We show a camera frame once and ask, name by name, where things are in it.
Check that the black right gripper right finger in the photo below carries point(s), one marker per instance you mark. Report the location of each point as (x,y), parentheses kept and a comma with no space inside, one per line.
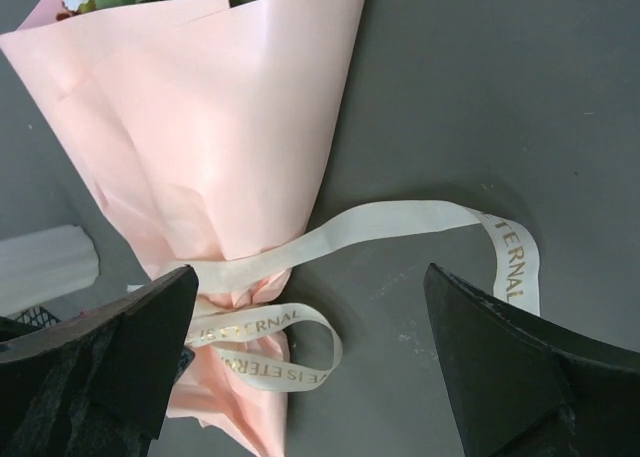
(520,385)

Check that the pink wrapping paper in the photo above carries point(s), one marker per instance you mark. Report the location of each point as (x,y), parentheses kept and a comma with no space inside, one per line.
(202,131)

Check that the white ribbed ceramic vase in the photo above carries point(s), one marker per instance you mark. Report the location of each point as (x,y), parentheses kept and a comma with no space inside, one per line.
(41,266)

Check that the cream printed ribbon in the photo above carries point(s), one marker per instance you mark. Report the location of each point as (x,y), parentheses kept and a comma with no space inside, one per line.
(516,281)

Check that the black wire basket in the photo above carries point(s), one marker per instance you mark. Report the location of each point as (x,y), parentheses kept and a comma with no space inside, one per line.
(37,316)

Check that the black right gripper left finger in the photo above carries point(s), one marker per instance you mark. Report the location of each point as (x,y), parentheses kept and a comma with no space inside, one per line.
(97,384)

